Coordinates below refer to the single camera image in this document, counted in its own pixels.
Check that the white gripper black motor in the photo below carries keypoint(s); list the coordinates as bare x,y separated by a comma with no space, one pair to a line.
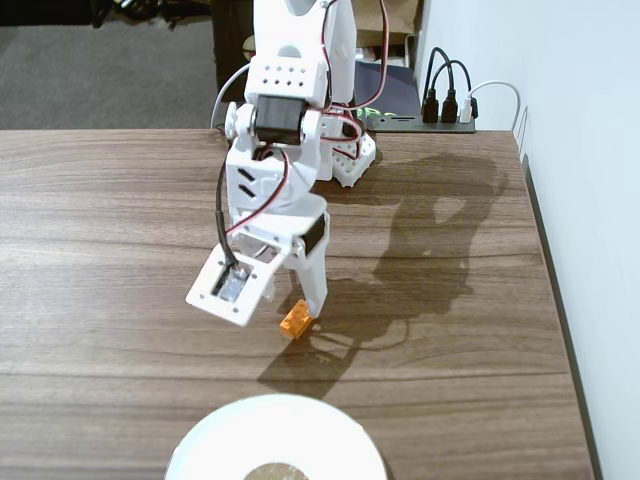
314,272

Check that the orange lego block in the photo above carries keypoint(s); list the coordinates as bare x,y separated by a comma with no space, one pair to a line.
295,325

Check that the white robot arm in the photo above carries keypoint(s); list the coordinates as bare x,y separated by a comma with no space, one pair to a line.
285,75

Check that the white round plate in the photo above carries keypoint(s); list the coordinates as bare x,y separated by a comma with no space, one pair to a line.
225,440

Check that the black power strip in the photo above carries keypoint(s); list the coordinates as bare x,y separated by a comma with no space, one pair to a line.
400,127

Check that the dark box green print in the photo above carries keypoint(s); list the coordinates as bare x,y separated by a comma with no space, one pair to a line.
395,90

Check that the dark brown cabinet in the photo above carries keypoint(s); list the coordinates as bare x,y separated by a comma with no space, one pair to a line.
230,40

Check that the brown paper bag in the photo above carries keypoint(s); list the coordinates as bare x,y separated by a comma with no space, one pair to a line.
400,20

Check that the black furniture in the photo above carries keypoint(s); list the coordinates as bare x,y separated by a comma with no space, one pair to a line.
50,12

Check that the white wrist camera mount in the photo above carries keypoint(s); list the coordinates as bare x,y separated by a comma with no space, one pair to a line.
205,297

